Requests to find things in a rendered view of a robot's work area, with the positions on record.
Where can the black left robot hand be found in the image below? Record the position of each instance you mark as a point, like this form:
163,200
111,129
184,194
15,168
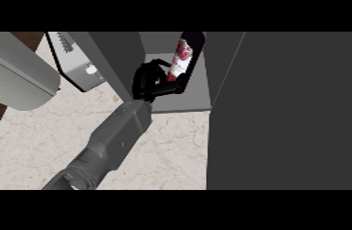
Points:
146,81

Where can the dark wine bottle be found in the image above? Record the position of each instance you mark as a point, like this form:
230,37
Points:
182,58

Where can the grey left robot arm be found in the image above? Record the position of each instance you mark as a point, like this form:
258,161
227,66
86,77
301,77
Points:
120,128

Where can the grey cabinet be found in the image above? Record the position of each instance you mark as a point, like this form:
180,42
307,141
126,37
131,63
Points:
117,58

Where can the dark grey cabinet door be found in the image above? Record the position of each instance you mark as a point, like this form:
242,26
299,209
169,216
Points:
285,115

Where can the grey appliance with white knob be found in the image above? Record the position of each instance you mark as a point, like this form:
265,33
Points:
77,70

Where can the pale grey rounded appliance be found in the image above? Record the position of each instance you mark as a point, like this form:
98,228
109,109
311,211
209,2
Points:
23,81

